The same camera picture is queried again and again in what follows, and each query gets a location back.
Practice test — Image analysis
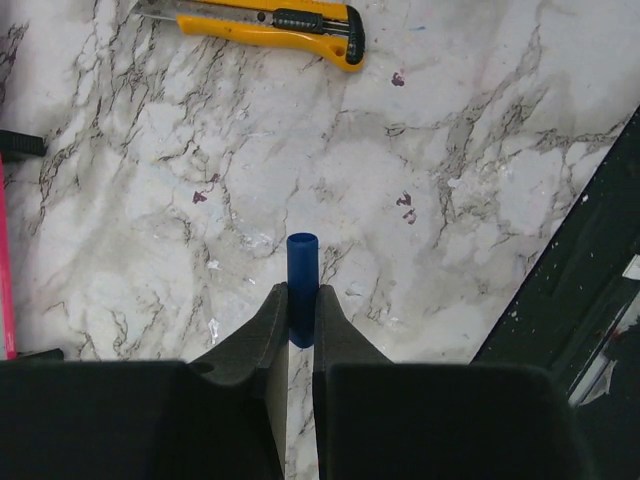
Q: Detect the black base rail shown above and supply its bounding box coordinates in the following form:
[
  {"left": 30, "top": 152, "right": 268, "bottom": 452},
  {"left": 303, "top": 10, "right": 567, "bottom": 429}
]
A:
[{"left": 474, "top": 114, "right": 639, "bottom": 479}]

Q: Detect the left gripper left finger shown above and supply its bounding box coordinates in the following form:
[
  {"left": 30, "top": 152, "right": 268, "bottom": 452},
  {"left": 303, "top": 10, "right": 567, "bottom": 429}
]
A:
[{"left": 1, "top": 284, "right": 288, "bottom": 479}]

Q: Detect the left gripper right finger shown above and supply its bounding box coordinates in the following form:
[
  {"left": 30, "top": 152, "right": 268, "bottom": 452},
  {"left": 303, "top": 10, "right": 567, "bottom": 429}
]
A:
[{"left": 312, "top": 285, "right": 593, "bottom": 479}]

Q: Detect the blue marker cap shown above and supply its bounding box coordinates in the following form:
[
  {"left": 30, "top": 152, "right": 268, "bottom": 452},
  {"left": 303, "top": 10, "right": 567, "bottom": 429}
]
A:
[{"left": 287, "top": 232, "right": 319, "bottom": 349}]

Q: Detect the yellow utility knife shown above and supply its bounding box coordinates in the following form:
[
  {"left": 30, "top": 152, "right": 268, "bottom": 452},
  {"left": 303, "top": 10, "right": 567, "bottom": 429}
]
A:
[{"left": 132, "top": 0, "right": 366, "bottom": 72}]

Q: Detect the pink framed whiteboard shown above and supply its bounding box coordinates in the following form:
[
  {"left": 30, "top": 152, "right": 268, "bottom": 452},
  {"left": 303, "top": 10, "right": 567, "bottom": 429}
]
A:
[{"left": 1, "top": 130, "right": 64, "bottom": 360}]

